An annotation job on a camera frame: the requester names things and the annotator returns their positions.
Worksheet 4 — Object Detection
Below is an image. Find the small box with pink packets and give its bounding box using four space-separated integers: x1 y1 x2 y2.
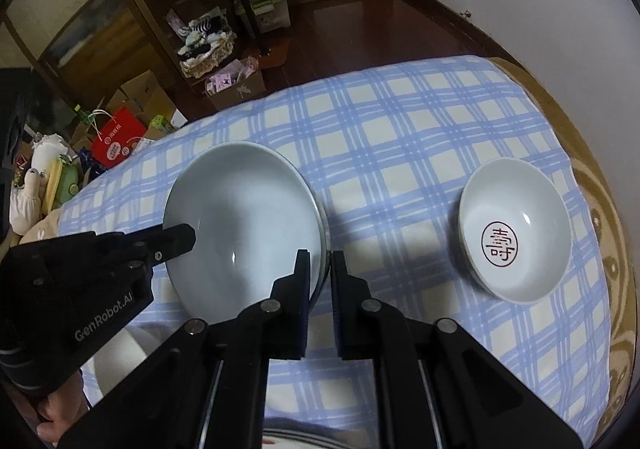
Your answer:
205 57 266 111

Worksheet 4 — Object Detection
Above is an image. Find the white bowl with red character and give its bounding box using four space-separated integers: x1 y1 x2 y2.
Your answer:
458 157 573 305

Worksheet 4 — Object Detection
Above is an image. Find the blue white checkered cloth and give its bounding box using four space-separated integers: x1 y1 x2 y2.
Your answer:
56 53 614 449

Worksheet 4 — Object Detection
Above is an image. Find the green yellow plush toy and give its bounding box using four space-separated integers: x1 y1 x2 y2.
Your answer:
41 155 79 215

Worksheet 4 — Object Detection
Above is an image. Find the large white cherry plate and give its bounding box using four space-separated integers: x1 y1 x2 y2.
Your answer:
262 429 352 449

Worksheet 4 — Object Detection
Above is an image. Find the white plush toy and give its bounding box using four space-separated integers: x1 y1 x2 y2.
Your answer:
9 134 68 237

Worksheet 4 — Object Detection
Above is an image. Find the person's left hand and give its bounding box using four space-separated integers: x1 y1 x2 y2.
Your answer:
36 371 90 447

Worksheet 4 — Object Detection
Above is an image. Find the cardboard box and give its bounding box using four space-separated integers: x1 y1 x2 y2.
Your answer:
104 71 186 129

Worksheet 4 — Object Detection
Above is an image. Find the wicker basket with items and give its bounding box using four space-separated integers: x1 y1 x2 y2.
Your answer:
166 7 236 79

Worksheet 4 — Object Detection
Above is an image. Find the plain white bowl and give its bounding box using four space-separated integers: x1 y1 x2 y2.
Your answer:
267 148 331 310
163 141 310 323

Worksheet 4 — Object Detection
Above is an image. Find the red paper shopping bag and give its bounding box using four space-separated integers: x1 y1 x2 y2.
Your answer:
91 106 148 169

